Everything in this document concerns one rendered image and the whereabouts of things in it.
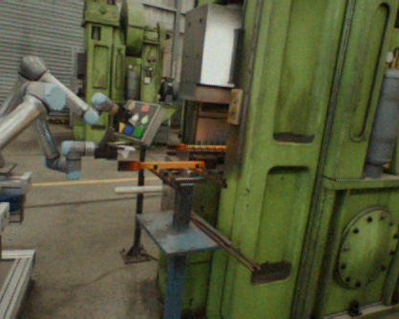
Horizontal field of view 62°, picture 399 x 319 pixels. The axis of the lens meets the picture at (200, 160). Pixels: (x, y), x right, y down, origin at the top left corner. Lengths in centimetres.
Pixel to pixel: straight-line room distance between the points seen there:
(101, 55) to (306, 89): 540
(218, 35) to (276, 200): 92
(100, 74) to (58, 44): 319
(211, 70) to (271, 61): 37
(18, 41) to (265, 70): 852
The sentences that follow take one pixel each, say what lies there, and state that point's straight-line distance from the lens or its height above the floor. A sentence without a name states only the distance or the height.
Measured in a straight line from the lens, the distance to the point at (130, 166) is 146.
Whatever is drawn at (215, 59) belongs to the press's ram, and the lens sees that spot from 182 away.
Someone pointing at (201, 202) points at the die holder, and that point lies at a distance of 181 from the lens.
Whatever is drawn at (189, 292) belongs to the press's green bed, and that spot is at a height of 18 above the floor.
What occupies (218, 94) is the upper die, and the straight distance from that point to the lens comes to 189.
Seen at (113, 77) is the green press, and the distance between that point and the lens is 665.
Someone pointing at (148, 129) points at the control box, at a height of 104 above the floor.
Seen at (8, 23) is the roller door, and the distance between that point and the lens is 971.
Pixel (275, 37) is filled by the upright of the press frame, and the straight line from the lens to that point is 159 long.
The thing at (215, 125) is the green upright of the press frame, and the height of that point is 111.
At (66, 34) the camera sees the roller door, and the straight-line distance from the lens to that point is 983.
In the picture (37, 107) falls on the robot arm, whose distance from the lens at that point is 155.
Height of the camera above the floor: 134
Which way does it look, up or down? 12 degrees down
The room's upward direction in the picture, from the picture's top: 6 degrees clockwise
